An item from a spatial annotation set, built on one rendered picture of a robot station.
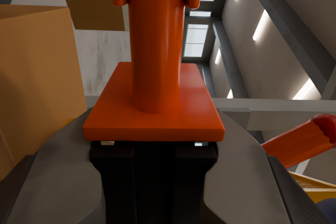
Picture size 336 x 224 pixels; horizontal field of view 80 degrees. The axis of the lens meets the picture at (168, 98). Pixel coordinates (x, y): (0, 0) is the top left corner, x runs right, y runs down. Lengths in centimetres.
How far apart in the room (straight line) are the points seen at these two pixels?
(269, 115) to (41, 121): 133
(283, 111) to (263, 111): 13
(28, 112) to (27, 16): 9
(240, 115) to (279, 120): 31
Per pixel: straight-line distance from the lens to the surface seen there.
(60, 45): 31
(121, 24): 151
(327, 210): 38
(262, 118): 144
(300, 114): 155
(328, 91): 288
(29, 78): 24
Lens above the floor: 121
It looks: 3 degrees up
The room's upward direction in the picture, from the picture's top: 91 degrees clockwise
